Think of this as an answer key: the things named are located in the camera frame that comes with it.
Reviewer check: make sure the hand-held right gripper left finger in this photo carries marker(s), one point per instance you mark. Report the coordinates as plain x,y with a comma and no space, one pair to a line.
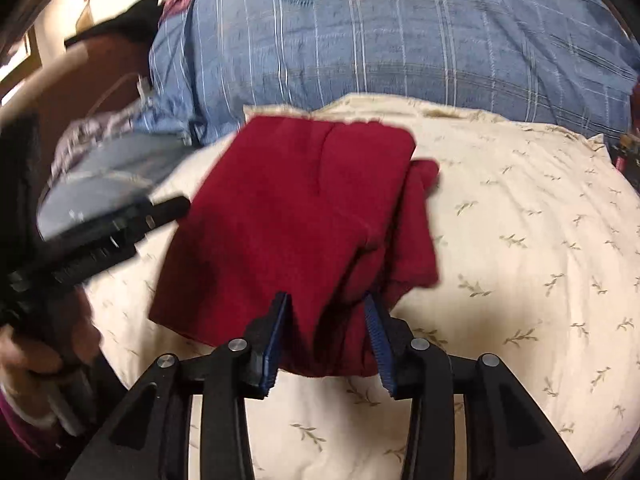
272,340

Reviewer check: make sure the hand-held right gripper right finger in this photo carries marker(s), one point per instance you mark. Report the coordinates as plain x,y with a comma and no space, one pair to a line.
377,340

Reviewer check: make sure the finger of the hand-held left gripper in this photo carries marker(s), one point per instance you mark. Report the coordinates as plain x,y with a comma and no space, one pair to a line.
167,208

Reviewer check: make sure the dark red cloth garment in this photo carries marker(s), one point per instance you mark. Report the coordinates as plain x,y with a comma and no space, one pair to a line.
300,210

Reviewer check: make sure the person's left hand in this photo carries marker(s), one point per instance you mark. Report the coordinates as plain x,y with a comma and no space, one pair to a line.
30,357

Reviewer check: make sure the brown wooden headboard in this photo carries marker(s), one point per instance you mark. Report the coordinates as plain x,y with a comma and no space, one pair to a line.
100,75

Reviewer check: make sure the cream leaf-print cloth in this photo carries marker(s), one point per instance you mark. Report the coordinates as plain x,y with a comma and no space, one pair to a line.
525,260

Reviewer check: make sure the black cloth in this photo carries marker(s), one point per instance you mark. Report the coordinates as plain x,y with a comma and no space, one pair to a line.
130,20

